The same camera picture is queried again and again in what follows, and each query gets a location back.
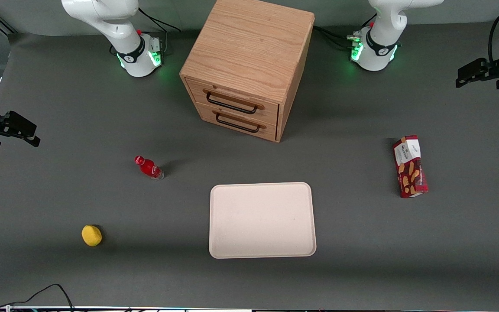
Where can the wooden drawer with plain edge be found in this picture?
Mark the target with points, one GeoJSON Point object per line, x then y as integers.
{"type": "Point", "coordinates": [241, 125]}

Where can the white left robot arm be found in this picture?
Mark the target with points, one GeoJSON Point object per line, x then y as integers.
{"type": "Point", "coordinates": [379, 43]}

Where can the wooden two-drawer cabinet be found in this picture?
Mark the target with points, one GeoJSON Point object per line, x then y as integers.
{"type": "Point", "coordinates": [249, 47]}

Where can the yellow lemon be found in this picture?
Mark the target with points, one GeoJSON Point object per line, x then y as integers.
{"type": "Point", "coordinates": [91, 235]}

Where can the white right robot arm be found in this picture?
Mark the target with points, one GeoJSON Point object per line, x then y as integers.
{"type": "Point", "coordinates": [119, 26]}

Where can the red cookie box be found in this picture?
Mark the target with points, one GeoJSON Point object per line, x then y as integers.
{"type": "Point", "coordinates": [410, 171]}

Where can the wooden drawer with notched edge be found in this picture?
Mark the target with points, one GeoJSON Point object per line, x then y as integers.
{"type": "Point", "coordinates": [236, 99]}

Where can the small red drink bottle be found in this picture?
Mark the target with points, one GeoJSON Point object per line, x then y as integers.
{"type": "Point", "coordinates": [147, 167]}

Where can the cream rectangular tray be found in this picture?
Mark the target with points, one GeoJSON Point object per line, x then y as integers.
{"type": "Point", "coordinates": [261, 220]}

